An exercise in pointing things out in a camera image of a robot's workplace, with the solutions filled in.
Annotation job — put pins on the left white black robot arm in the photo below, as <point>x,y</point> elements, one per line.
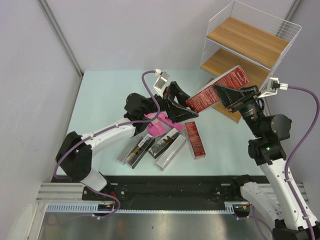
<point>77,150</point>

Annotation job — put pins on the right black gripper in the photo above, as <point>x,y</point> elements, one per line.
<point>228,96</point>

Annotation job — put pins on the aluminium rail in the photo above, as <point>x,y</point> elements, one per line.
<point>60,192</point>

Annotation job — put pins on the plain silver toothpaste box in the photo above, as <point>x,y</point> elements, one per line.
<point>171,152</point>

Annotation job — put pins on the flat silver toothpaste box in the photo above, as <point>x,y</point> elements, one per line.
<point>126,149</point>

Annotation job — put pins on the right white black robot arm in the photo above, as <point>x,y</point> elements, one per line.
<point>289,217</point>

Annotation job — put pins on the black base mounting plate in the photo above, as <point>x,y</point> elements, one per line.
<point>173,193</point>

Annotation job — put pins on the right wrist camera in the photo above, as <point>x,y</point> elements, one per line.
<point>272,86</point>

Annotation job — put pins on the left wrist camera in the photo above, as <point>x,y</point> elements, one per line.
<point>161,81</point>

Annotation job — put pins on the pink toothpaste box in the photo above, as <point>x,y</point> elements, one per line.
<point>155,128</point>
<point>165,119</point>

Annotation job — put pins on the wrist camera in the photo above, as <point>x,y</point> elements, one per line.
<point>161,81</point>
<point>272,86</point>

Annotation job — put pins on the slotted cable duct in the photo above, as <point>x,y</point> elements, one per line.
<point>79,208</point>

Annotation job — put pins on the white wire wooden shelf rack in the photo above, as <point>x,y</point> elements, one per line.
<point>242,35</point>

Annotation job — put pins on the silver WR toothpaste box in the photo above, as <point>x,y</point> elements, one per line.
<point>160,146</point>

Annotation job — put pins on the silver O toothpaste box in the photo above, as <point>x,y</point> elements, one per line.
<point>139,150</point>

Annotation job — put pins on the red toothpaste box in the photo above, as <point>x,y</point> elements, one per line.
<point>195,140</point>
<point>235,78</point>

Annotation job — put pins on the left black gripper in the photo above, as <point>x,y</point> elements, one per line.
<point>177,112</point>

